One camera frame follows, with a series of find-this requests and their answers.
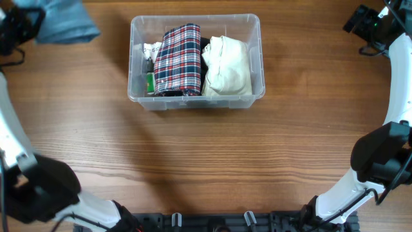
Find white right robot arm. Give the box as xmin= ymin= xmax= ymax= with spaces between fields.
xmin=298 ymin=0 xmax=411 ymax=231

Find blue denim jeans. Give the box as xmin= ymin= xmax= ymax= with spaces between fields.
xmin=14 ymin=0 xmax=100 ymax=44

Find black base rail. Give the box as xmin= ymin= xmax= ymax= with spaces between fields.
xmin=73 ymin=210 xmax=360 ymax=232

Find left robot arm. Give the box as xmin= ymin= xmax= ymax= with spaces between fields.
xmin=1 ymin=1 xmax=143 ymax=231

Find cream cloth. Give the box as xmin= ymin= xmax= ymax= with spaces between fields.
xmin=201 ymin=35 xmax=252 ymax=97

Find black garment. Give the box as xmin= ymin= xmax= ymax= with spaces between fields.
xmin=200 ymin=37 xmax=210 ymax=95

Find white printed t-shirt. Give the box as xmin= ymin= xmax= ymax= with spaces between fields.
xmin=142 ymin=41 xmax=163 ymax=96

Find clear plastic storage bin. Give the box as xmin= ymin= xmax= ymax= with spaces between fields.
xmin=127 ymin=14 xmax=266 ymax=111

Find red plaid shirt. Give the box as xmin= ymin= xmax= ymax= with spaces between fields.
xmin=154 ymin=23 xmax=201 ymax=97

